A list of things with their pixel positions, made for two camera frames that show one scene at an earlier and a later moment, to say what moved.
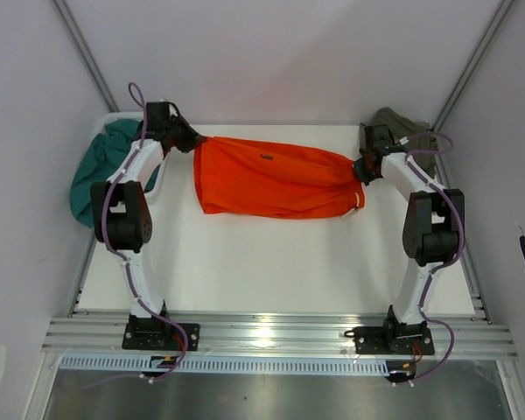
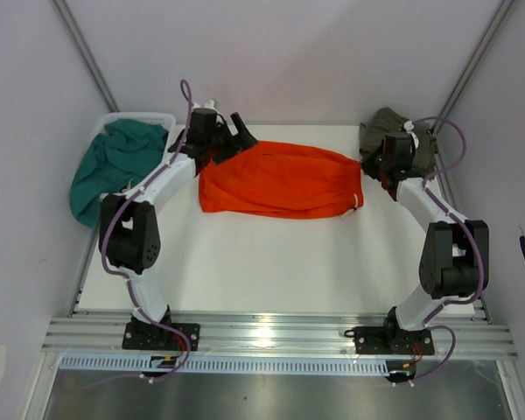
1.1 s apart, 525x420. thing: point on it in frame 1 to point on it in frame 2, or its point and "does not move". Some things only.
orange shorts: x=276 y=179 does not move
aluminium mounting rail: x=488 y=336 does not move
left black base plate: x=158 y=332 does not move
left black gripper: x=192 y=138 to x=238 y=143
